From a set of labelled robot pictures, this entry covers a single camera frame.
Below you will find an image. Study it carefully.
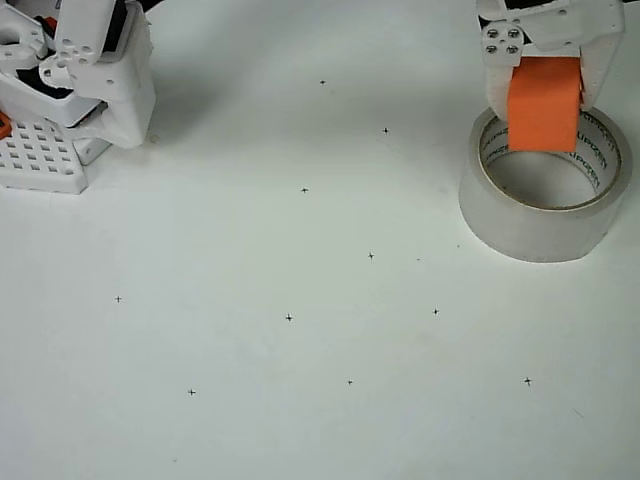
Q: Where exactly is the small orange plastic clip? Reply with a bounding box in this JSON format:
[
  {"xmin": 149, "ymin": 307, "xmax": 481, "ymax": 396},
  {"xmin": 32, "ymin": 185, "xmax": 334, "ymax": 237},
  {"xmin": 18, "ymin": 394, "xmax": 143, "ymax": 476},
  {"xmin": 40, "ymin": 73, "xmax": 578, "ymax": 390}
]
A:
[{"xmin": 33, "ymin": 16, "xmax": 59, "ymax": 40}]

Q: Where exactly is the orange cube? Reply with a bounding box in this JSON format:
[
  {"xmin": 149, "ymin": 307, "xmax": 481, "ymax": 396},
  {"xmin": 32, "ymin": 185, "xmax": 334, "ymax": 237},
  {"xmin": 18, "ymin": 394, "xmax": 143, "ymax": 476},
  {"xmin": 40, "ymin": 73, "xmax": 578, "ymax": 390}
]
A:
[{"xmin": 506, "ymin": 55, "xmax": 584, "ymax": 153}]

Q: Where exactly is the clear packing tape roll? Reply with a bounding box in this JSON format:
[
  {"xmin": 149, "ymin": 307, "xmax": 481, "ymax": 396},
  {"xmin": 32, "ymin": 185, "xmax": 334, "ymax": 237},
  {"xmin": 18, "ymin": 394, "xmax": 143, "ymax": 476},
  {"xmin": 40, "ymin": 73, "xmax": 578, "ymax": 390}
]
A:
[{"xmin": 458, "ymin": 106, "xmax": 634, "ymax": 264}]

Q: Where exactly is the white perforated base plate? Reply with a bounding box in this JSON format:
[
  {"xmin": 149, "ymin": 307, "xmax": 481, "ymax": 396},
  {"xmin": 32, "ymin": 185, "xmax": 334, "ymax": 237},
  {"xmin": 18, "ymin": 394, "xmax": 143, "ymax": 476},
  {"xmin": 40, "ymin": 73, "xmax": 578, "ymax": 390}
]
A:
[{"xmin": 0, "ymin": 119, "xmax": 89, "ymax": 196}]

